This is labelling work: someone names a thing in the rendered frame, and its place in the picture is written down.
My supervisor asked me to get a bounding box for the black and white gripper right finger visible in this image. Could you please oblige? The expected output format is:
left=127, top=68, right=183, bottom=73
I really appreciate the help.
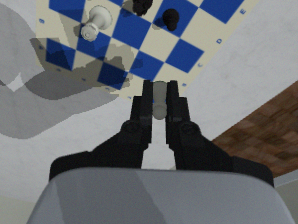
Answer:
left=165, top=80, right=274, bottom=188

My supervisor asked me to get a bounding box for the blue and cream chessboard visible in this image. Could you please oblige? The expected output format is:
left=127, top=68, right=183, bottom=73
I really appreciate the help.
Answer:
left=36, top=0, right=259, bottom=102

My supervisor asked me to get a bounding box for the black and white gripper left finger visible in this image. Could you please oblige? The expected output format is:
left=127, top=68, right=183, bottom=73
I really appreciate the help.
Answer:
left=49, top=80, right=153, bottom=181

